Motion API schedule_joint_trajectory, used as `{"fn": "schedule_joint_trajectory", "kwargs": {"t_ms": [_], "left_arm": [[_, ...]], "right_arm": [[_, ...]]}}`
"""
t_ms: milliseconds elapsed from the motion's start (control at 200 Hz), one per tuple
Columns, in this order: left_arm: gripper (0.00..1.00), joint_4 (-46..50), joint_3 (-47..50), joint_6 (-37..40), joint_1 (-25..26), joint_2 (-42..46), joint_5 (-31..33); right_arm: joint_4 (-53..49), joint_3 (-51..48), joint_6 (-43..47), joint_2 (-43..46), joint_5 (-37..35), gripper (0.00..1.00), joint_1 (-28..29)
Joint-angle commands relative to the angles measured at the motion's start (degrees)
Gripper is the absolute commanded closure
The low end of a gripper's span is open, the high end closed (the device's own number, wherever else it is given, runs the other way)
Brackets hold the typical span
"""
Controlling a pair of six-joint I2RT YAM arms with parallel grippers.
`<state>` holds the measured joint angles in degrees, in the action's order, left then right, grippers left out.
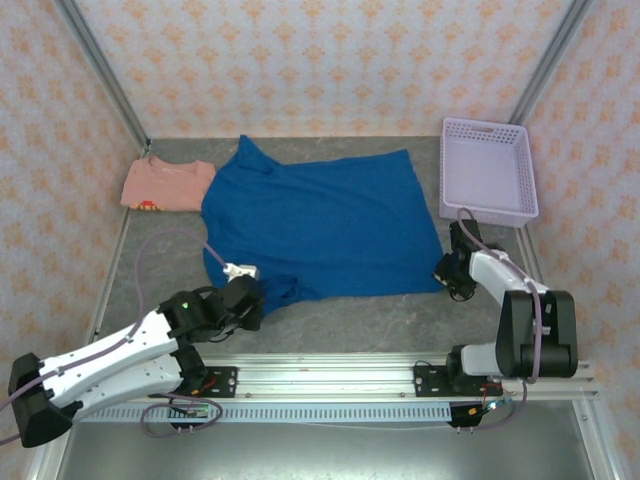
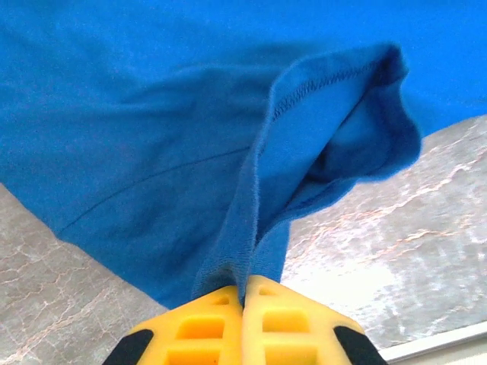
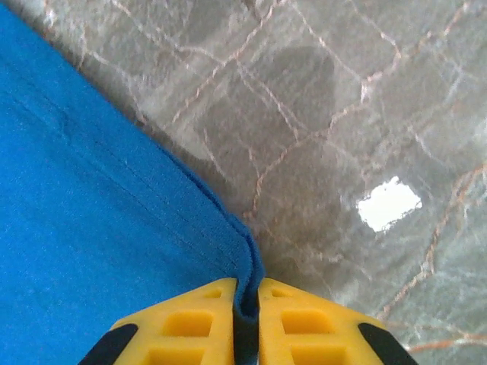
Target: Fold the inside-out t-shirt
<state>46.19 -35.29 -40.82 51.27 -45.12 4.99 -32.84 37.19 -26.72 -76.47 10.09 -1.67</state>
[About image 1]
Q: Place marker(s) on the aluminium table side rail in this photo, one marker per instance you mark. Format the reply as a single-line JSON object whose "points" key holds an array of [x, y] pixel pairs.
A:
{"points": [[526, 240], [118, 245]]}

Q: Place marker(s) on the folded pink t-shirt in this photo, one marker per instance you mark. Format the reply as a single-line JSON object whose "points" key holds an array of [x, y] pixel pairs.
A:
{"points": [[160, 182]]}

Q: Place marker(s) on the lavender perforated plastic basket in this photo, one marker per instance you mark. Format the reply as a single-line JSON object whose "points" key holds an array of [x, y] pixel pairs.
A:
{"points": [[485, 170]]}

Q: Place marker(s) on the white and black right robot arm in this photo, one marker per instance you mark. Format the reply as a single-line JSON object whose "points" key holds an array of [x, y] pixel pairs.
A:
{"points": [[530, 340]]}

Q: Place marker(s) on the aluminium frame post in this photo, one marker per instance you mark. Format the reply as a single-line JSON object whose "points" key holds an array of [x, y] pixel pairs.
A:
{"points": [[100, 65], [550, 55]]}

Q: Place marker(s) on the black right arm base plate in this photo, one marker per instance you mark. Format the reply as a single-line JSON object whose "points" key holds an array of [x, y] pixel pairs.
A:
{"points": [[425, 385]]}

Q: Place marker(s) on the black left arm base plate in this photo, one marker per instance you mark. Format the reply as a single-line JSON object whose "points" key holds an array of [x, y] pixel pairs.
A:
{"points": [[227, 375]]}

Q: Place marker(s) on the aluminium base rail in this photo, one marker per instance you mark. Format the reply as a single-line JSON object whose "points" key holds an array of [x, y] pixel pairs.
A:
{"points": [[325, 375]]}

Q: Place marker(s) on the blue t-shirt with panda print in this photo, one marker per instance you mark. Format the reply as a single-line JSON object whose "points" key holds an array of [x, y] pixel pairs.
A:
{"points": [[325, 225]]}

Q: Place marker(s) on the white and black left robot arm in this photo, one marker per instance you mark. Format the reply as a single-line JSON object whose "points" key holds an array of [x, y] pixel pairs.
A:
{"points": [[100, 355]]}

